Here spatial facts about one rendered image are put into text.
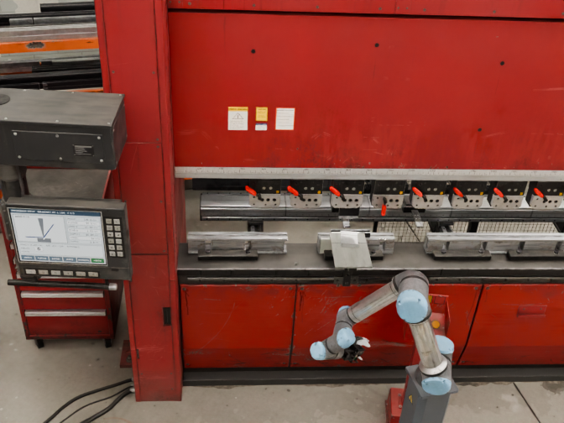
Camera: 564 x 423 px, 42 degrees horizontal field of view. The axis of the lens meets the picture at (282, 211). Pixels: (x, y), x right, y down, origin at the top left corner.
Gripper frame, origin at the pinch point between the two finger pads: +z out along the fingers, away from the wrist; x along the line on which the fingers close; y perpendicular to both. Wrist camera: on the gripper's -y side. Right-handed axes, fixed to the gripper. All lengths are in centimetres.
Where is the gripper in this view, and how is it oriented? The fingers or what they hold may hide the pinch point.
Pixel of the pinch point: (362, 346)
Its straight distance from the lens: 338.3
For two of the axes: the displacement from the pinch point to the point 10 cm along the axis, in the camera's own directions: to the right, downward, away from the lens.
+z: 6.8, 1.1, 7.2
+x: 4.3, -8.6, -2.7
